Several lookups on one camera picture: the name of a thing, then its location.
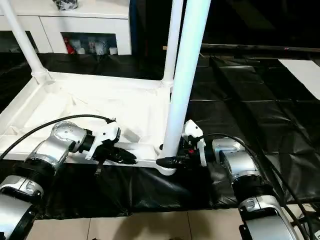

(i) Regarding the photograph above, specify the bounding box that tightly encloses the white plastic table leg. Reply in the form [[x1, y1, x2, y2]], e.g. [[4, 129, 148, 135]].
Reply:
[[0, 0, 55, 85], [161, 0, 213, 159], [161, 0, 185, 88]]

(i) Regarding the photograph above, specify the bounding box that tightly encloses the black glossy mat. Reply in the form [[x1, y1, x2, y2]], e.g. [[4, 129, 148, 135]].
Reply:
[[0, 51, 320, 221]]

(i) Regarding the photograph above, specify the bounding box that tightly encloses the red white bottle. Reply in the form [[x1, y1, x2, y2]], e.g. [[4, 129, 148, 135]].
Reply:
[[63, 36, 76, 55]]

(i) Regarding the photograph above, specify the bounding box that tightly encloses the white glass-door cabinet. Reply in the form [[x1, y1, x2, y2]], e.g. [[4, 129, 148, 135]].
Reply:
[[0, 0, 133, 56]]

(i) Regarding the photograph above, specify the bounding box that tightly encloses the black horizontal bar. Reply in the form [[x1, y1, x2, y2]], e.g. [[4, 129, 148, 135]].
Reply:
[[200, 43, 320, 53]]

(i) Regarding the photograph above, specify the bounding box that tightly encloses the black object on floor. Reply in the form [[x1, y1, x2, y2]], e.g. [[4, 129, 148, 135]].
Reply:
[[297, 215, 320, 226]]

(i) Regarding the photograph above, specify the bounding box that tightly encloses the white flat panel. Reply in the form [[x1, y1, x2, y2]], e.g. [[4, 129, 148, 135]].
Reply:
[[277, 58, 320, 100]]

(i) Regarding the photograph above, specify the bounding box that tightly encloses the dark object on cabinet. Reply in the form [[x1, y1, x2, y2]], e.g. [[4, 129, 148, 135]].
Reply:
[[52, 0, 80, 12]]

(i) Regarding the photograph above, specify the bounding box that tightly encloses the black backdrop cloth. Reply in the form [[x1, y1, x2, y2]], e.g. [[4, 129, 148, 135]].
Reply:
[[129, 0, 320, 57]]

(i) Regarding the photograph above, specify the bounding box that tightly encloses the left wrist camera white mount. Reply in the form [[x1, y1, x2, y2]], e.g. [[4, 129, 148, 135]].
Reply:
[[84, 120, 123, 161]]

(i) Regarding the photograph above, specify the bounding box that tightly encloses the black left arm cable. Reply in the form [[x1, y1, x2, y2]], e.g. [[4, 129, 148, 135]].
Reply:
[[0, 114, 118, 161]]

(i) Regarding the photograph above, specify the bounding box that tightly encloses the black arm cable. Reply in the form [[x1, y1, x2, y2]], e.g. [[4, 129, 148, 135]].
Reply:
[[197, 133, 315, 240], [0, 114, 118, 161]]

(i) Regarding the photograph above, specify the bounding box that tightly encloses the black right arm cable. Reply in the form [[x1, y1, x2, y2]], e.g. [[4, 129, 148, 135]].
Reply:
[[197, 133, 315, 240]]

